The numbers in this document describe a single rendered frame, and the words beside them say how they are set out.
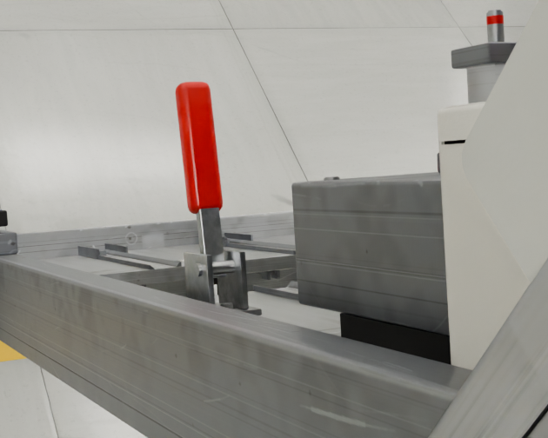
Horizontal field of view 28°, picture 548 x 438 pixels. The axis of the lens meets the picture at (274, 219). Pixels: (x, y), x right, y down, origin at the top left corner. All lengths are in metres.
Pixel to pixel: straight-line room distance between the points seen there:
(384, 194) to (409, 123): 2.03
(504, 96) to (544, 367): 0.04
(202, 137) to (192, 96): 0.02
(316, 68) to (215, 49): 0.23
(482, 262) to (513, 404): 0.11
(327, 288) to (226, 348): 0.04
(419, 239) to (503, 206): 0.17
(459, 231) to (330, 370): 0.06
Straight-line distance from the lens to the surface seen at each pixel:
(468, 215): 0.28
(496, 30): 0.40
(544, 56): 0.16
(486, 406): 0.18
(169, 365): 0.45
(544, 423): 0.17
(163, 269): 0.76
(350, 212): 0.38
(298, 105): 2.31
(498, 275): 0.27
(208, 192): 0.50
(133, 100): 2.21
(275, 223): 1.00
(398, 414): 0.28
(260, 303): 0.53
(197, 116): 0.50
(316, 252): 0.40
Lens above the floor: 1.42
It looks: 44 degrees down
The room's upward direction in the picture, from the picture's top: 21 degrees clockwise
